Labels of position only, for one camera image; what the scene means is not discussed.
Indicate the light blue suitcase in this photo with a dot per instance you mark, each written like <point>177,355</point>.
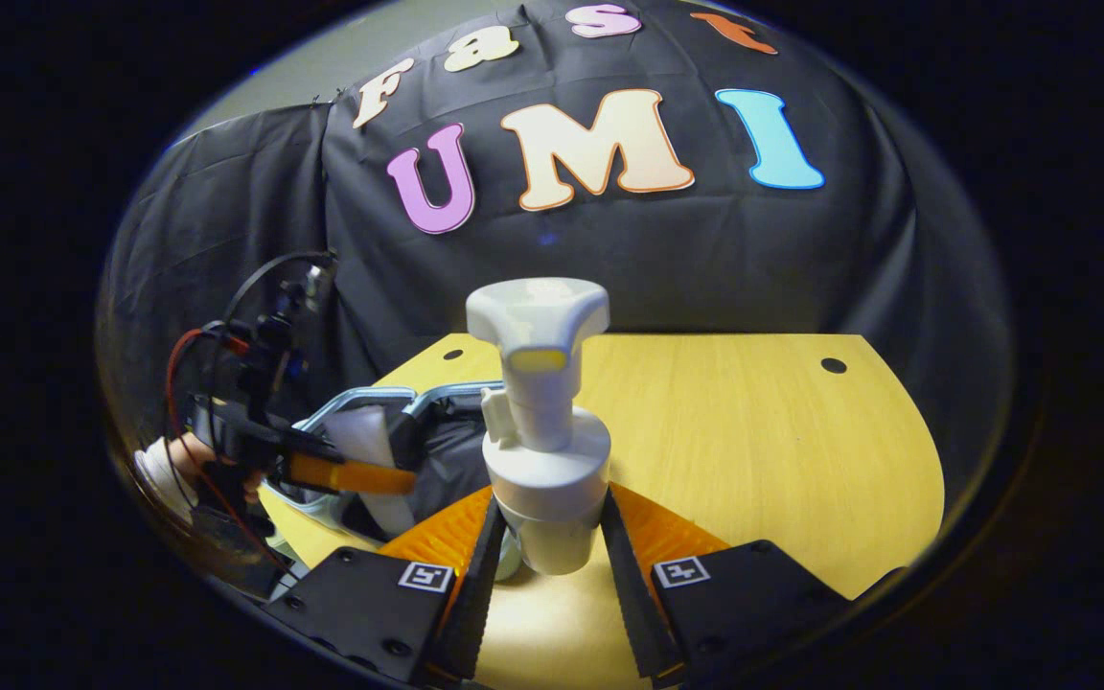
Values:
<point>451,460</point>

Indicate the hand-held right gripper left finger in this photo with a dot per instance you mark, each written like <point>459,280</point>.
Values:
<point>475,594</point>

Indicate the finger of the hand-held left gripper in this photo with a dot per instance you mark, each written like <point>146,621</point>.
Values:
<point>351,474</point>

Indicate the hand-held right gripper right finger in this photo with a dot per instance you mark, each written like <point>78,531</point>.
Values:
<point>633,594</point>

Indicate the white pump bottle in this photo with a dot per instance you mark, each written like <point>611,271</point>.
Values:
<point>542,460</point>

